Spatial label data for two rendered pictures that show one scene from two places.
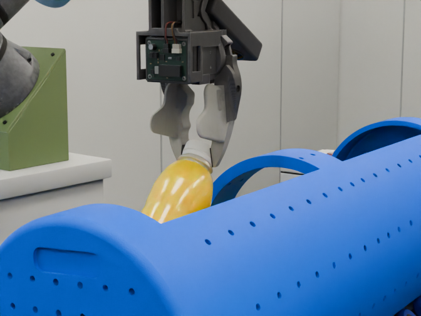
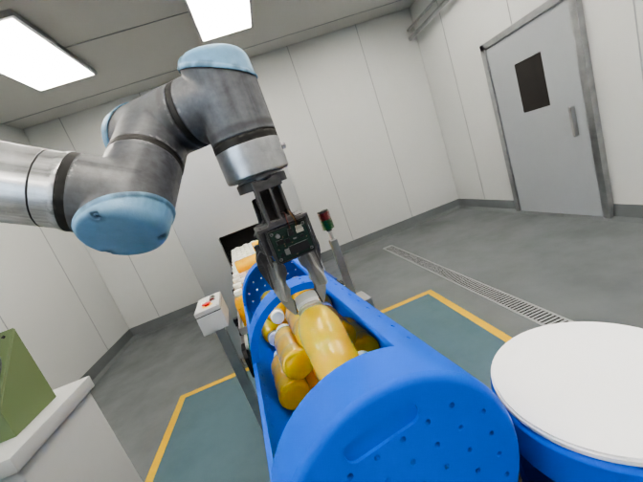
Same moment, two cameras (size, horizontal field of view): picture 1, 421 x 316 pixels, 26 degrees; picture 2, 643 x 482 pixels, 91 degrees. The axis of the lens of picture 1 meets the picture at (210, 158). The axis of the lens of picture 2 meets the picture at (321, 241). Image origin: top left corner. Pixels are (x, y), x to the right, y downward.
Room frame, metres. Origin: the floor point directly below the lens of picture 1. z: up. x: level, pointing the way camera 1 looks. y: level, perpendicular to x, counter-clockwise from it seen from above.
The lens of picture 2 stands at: (0.65, 0.32, 1.44)
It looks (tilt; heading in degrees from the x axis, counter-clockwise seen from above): 12 degrees down; 313
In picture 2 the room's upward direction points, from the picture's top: 20 degrees counter-clockwise
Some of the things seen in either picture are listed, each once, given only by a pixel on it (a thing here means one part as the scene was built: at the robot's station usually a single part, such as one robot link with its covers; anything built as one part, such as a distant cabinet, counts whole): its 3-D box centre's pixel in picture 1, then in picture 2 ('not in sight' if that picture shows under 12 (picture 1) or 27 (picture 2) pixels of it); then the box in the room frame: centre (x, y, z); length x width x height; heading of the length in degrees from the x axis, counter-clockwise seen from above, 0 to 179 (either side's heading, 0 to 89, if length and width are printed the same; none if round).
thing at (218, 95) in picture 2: not in sight; (228, 102); (1.00, 0.02, 1.57); 0.10 x 0.09 x 0.12; 29
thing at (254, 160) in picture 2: not in sight; (256, 163); (1.00, 0.02, 1.49); 0.10 x 0.09 x 0.05; 57
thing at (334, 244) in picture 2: not in sight; (365, 330); (1.71, -0.88, 0.55); 0.04 x 0.04 x 1.10; 57
